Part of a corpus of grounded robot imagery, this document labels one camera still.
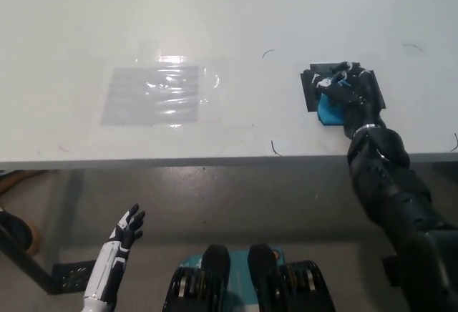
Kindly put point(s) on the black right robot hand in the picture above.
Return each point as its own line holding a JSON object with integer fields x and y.
{"x": 358, "y": 93}

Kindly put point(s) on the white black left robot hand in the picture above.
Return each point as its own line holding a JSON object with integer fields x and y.
{"x": 128, "y": 229}

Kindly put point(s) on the blue soft sponge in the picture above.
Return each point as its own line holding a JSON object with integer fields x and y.
{"x": 331, "y": 113}

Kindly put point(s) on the black tape marked spot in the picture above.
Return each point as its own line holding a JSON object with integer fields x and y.
{"x": 308, "y": 92}

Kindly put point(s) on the black metal table foot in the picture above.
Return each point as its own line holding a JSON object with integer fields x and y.
{"x": 39, "y": 272}

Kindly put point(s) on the black round object tan rim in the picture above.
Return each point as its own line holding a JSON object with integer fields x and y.
{"x": 16, "y": 233}

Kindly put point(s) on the clear plastic sheet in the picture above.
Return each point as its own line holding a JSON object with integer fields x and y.
{"x": 143, "y": 111}

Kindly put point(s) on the clear plastic film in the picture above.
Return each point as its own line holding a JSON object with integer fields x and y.
{"x": 211, "y": 76}

